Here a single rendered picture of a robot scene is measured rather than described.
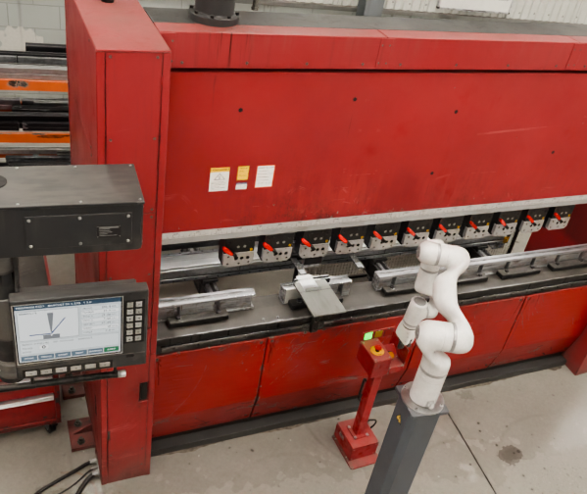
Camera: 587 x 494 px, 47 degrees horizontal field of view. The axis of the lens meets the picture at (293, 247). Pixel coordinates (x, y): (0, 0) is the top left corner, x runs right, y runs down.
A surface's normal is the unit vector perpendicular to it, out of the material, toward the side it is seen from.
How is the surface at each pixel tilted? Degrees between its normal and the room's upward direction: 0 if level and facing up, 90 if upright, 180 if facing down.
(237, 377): 90
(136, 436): 90
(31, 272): 0
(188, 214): 90
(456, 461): 0
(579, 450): 0
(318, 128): 90
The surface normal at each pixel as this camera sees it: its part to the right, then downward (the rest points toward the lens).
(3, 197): 0.15, -0.81
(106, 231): 0.32, 0.58
